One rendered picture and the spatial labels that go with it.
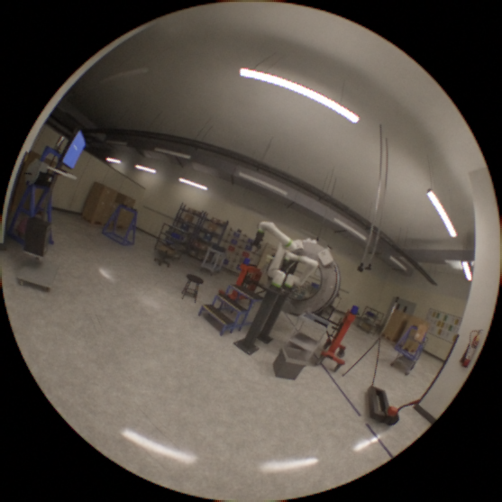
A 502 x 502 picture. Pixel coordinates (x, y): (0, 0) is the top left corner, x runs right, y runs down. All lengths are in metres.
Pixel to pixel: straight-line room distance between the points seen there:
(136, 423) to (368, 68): 4.28
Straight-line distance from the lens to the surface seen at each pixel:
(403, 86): 3.21
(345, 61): 3.08
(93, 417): 1.35
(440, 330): 10.43
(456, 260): 6.59
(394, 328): 8.66
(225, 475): 1.32
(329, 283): 2.97
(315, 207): 6.32
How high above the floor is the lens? 1.24
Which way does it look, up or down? 1 degrees up
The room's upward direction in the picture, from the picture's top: 23 degrees clockwise
